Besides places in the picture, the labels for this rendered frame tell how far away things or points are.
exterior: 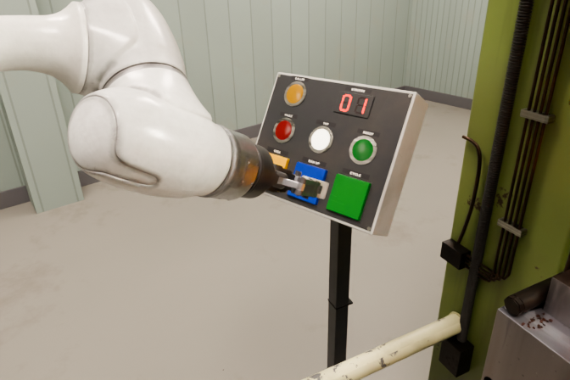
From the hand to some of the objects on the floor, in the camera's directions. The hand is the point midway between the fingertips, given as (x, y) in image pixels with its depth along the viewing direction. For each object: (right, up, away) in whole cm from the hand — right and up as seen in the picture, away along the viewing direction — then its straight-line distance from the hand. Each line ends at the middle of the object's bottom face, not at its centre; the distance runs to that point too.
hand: (313, 187), depth 73 cm
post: (+11, -88, +66) cm, 110 cm away
